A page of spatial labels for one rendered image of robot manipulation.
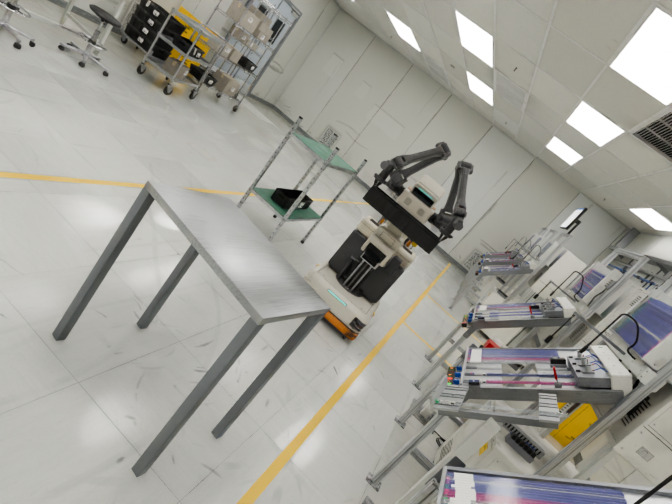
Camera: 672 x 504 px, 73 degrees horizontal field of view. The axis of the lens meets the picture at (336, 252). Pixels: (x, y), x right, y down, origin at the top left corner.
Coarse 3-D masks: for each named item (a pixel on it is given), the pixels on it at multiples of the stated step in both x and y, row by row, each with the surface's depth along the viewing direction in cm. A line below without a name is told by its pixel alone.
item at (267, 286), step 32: (160, 192) 162; (192, 192) 181; (128, 224) 167; (192, 224) 158; (224, 224) 176; (192, 256) 208; (224, 256) 154; (256, 256) 171; (96, 288) 179; (160, 288) 215; (256, 288) 151; (288, 288) 167; (64, 320) 182; (256, 320) 139; (224, 352) 144; (288, 352) 182; (256, 384) 188; (224, 416) 195; (160, 448) 156
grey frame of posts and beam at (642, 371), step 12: (612, 336) 252; (612, 348) 241; (624, 348) 229; (624, 360) 220; (636, 360) 210; (636, 372) 202; (648, 372) 195; (660, 372) 193; (648, 384) 195; (660, 384) 193; (636, 396) 197; (528, 408) 283; (612, 408) 203; (432, 420) 227; (600, 420) 203; (612, 420) 201; (420, 432) 230; (588, 432) 204; (600, 432) 203; (408, 444) 232; (576, 444) 206; (588, 444) 205; (396, 456) 235; (564, 456) 208; (384, 468) 238; (540, 468) 215; (372, 480) 241
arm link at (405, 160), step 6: (438, 144) 309; (426, 150) 304; (432, 150) 305; (438, 150) 306; (402, 156) 297; (408, 156) 298; (414, 156) 300; (420, 156) 301; (426, 156) 303; (432, 156) 307; (438, 156) 311; (444, 156) 308; (396, 162) 296; (402, 162) 295; (408, 162) 297; (414, 162) 304
